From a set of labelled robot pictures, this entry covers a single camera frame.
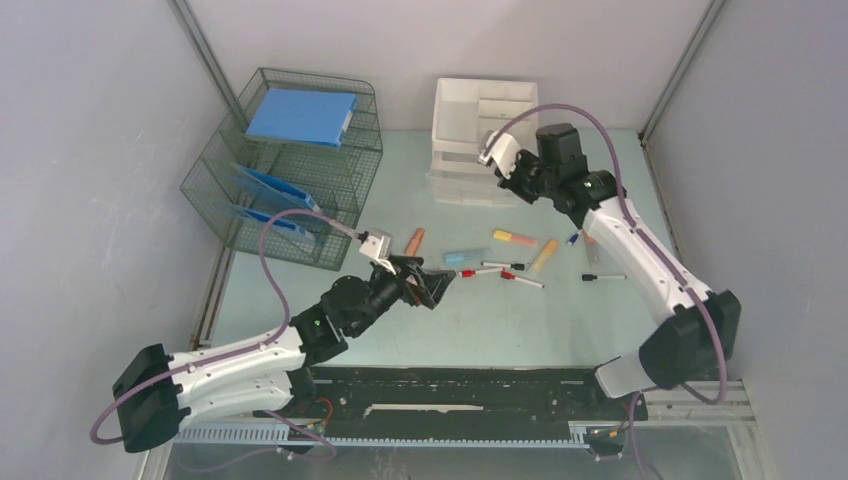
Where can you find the yellow pink highlighter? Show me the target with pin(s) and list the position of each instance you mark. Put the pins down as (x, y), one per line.
(514, 238)

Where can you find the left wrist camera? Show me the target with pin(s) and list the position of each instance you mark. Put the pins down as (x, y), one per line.
(376, 246)

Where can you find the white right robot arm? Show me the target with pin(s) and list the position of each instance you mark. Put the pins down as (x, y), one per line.
(696, 327)

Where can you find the orange grey highlighter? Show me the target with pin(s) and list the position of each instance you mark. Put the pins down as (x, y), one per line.
(591, 249)

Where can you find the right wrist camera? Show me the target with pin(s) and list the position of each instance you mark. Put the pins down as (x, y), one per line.
(500, 154)

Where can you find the blue cap whiteboard marker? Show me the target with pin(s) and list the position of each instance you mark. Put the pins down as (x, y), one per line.
(573, 240)

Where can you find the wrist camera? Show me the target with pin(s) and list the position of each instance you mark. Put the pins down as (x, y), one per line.
(500, 154)
(376, 246)

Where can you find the red cap marker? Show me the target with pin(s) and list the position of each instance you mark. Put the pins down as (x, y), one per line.
(517, 278)
(481, 271)

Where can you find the green wire mesh rack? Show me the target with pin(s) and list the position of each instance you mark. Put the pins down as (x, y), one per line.
(224, 187)

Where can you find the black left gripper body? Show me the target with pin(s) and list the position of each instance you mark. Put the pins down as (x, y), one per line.
(395, 287)

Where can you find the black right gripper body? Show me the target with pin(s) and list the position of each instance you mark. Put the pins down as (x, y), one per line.
(528, 180)

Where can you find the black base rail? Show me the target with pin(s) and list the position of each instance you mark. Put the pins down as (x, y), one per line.
(512, 408)

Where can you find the white plastic drawer organizer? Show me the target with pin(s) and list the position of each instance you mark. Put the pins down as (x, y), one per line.
(465, 112)

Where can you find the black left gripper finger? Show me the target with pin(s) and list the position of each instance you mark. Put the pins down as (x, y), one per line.
(432, 286)
(410, 267)

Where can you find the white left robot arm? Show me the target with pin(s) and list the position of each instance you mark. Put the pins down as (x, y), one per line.
(158, 395)

